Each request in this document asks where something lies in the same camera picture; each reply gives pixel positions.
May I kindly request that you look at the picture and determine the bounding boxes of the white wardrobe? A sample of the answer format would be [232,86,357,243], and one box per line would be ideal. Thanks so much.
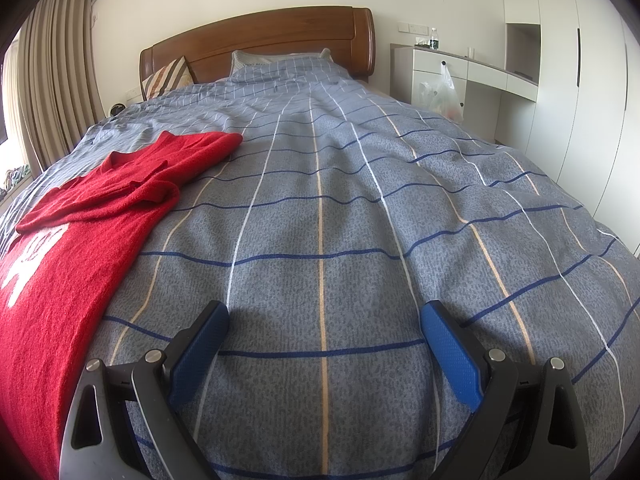
[499,0,639,254]

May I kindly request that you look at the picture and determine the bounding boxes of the striped cushion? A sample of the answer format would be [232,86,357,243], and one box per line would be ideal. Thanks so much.
[141,56,194,101]

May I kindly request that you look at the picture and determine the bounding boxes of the wooden headboard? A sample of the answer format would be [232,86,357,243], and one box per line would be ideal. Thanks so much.
[139,6,376,82]

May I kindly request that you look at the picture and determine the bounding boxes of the white plastic bag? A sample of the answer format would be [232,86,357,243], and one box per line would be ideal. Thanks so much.
[419,62,463,124]

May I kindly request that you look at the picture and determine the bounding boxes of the grey plaid duvet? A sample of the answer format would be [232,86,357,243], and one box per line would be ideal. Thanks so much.
[1,58,639,479]

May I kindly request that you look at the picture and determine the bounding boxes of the window bench with clutter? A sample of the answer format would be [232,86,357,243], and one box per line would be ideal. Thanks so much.
[0,164,32,202]

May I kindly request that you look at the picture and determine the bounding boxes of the beige curtain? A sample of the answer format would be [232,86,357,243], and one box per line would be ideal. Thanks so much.
[17,0,105,174]

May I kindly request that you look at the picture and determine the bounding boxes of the grey pillow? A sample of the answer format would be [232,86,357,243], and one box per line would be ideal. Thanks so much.
[230,48,333,75]

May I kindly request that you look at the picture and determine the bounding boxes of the red knit sweater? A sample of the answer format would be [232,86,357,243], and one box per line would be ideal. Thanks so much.
[1,131,243,479]

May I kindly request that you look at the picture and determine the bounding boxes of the white desk unit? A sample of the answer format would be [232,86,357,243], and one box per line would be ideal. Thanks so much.
[390,44,538,150]

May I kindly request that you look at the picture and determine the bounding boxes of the green bottle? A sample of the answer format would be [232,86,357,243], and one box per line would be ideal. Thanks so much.
[430,27,439,50]

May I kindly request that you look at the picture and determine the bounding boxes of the small round bedside clock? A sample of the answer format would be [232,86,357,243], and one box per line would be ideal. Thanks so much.
[110,103,126,116]

